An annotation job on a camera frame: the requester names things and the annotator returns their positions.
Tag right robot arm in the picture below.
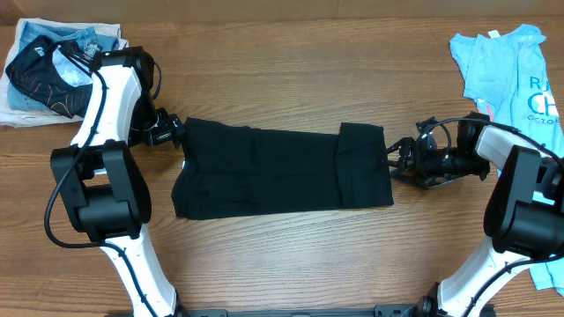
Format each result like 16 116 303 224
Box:
387 112 563 317

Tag folded beige cloth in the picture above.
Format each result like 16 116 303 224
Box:
1 18 129 128

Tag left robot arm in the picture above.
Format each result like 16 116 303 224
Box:
44 47 186 316

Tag light blue t-shirt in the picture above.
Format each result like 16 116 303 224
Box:
449 24 564 297

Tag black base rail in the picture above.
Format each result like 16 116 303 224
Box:
105 303 497 317

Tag folded black patterned shirt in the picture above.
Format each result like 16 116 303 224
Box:
5 35 93 119

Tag black t-shirt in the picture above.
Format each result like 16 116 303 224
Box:
172 118 394 220

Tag folded blue jeans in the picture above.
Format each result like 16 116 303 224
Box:
7 21 121 111

